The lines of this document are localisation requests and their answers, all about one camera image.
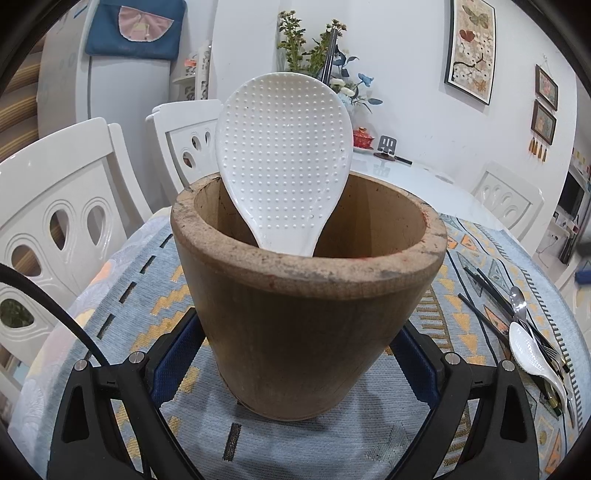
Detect metal spoon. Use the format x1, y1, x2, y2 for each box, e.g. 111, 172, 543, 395
509, 286, 528, 325

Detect white refrigerator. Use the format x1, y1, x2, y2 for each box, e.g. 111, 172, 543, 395
39, 0, 215, 139

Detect white shelf with ornaments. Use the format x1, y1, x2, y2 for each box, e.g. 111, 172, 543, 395
172, 41, 214, 101

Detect blue patterned table mat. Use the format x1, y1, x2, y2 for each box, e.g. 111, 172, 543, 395
9, 208, 587, 480

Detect large framed floral picture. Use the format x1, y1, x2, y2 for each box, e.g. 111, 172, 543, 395
444, 0, 498, 107

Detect orange hanging tassels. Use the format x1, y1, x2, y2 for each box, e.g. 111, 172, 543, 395
527, 137, 549, 163

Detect flower bouquet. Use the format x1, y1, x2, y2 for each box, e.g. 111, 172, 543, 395
276, 10, 384, 114

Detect black tabletop stand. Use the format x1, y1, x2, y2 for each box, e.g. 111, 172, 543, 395
373, 135, 414, 166

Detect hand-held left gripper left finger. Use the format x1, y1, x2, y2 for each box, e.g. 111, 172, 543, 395
46, 307, 208, 480

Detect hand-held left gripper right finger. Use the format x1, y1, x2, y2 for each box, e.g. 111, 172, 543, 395
390, 318, 541, 480

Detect blue refrigerator cover cloth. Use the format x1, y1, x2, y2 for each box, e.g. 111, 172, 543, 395
84, 0, 188, 62

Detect television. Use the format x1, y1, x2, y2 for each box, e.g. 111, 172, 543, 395
557, 173, 585, 217

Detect wooden utensil holder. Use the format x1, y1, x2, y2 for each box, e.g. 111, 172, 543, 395
170, 171, 448, 422

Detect black cable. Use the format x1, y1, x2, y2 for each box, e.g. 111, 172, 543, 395
0, 263, 108, 367

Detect metal fork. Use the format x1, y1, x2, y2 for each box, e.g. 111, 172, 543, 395
538, 339, 571, 374

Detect white dotted rice paddle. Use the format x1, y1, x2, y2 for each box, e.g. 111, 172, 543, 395
508, 322, 570, 414
215, 74, 355, 257

